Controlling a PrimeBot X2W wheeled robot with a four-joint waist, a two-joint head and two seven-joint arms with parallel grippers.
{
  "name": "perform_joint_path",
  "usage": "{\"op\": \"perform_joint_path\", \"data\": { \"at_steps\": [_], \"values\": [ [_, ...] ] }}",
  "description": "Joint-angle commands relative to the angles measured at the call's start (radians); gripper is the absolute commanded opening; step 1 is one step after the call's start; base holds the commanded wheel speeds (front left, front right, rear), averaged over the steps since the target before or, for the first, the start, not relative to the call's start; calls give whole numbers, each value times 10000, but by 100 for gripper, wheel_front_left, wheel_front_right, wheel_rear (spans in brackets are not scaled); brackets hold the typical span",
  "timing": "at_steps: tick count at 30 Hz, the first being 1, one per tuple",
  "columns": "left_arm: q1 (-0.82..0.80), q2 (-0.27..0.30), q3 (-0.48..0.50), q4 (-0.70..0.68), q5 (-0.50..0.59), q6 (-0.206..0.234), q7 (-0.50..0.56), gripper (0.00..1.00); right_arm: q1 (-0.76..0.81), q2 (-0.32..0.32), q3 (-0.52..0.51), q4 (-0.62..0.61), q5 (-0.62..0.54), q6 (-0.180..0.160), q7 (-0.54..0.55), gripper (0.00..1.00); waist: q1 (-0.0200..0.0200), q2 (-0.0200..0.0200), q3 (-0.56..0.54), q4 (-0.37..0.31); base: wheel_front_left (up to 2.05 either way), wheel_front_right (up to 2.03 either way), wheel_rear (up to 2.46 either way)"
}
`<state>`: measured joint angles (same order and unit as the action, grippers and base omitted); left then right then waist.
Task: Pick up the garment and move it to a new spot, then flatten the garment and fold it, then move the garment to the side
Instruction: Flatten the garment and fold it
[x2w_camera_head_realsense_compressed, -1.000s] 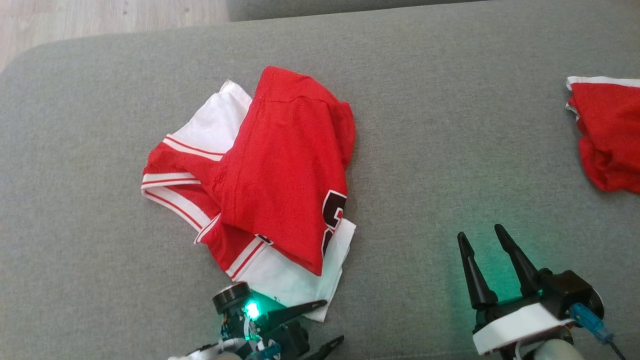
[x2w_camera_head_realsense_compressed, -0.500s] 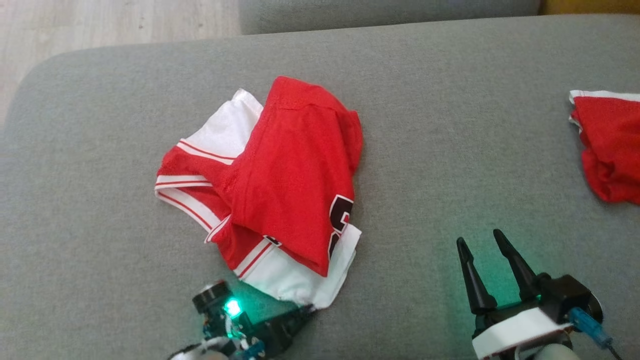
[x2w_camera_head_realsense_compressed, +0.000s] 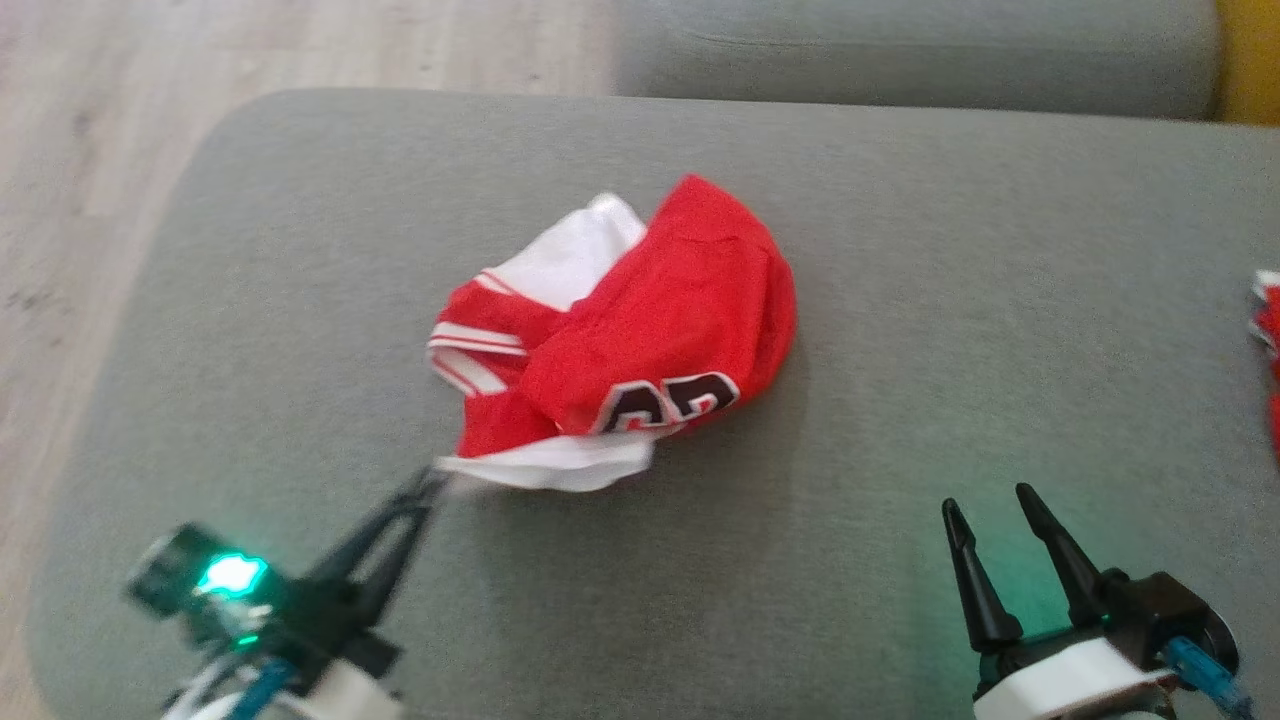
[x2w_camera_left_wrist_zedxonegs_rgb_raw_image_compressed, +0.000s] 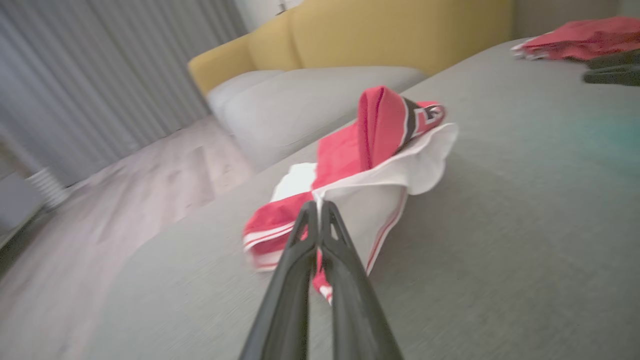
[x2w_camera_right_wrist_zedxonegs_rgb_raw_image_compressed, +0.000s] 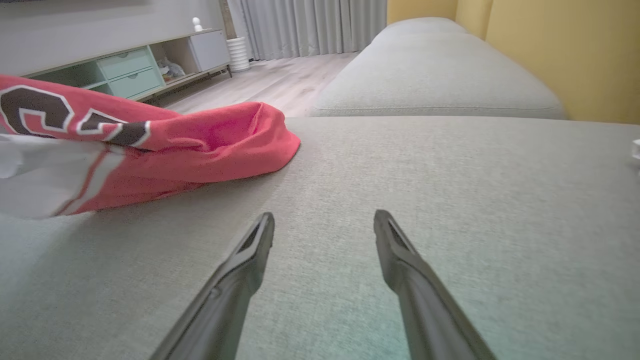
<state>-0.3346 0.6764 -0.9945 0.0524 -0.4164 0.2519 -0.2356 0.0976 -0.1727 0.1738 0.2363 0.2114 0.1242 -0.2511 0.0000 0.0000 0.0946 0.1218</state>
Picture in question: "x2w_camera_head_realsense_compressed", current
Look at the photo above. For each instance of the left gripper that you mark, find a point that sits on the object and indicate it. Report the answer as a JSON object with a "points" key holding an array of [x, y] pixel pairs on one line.
{"points": [[320, 640]]}

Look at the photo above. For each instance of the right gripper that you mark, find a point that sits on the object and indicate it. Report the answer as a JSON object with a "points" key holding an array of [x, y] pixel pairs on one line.
{"points": [[1070, 685]]}

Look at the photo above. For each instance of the red white jersey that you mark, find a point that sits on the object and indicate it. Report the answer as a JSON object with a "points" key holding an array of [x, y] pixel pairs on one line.
{"points": [[680, 320]]}

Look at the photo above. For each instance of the red white folded garment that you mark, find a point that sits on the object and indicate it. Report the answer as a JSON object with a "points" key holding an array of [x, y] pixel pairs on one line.
{"points": [[1272, 330]]}

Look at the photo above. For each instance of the large grey sofa seat cushion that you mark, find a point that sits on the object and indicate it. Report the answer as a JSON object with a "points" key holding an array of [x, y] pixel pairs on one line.
{"points": [[900, 300]]}

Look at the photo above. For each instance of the small grey sofa seat cushion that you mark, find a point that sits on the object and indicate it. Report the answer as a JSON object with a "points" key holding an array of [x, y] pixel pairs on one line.
{"points": [[900, 60]]}

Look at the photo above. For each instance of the wide yellow sofa back cushion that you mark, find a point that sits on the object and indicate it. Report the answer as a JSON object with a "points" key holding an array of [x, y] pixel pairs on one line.
{"points": [[1250, 60]]}

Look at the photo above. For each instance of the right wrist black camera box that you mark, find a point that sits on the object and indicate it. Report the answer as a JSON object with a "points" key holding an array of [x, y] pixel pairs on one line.
{"points": [[1165, 610]]}

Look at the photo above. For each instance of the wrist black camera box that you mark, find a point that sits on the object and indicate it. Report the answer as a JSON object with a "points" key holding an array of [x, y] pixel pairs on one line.
{"points": [[1165, 610], [175, 575]]}

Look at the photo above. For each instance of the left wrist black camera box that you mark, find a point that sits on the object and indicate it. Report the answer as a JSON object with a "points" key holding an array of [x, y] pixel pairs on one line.
{"points": [[175, 575]]}

